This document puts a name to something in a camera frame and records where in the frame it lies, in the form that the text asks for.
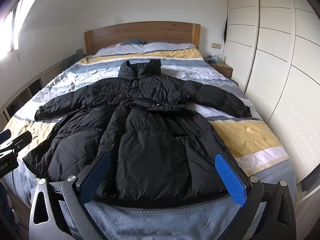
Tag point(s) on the striped duvet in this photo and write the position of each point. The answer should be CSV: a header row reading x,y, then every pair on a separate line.
x,y
250,135

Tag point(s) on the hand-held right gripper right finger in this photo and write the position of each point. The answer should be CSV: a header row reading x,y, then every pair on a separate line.
x,y
231,180

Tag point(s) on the wooden nightstand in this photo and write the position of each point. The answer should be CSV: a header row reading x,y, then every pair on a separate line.
x,y
223,67

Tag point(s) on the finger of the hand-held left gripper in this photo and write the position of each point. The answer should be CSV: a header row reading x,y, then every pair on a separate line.
x,y
5,135
23,138

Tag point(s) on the wooden wall socket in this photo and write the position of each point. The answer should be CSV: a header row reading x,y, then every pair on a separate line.
x,y
216,45

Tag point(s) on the black puffer coat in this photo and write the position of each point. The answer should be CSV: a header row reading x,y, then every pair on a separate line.
x,y
150,130

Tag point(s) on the wooden headboard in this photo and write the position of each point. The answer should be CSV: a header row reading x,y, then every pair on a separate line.
x,y
150,32

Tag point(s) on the white pillow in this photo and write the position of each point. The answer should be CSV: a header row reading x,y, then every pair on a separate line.
x,y
170,47

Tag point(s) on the grey knitted cloth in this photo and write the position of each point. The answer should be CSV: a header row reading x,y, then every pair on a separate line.
x,y
75,60

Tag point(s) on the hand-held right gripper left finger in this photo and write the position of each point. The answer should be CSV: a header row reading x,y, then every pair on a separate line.
x,y
96,177

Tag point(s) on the blue bed sheet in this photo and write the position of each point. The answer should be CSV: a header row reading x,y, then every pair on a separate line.
x,y
150,220

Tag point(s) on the dark hanging cloth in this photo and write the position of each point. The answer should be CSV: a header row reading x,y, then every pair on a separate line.
x,y
226,30

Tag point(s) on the blue-grey folded cloth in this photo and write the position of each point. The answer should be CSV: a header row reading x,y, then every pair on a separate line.
x,y
135,41

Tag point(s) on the blue tissue box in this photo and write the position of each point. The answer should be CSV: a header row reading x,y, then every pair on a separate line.
x,y
213,59

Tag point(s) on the low white shelf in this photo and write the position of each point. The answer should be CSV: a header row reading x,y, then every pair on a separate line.
x,y
35,85

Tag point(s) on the window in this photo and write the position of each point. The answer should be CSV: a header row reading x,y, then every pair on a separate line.
x,y
10,30

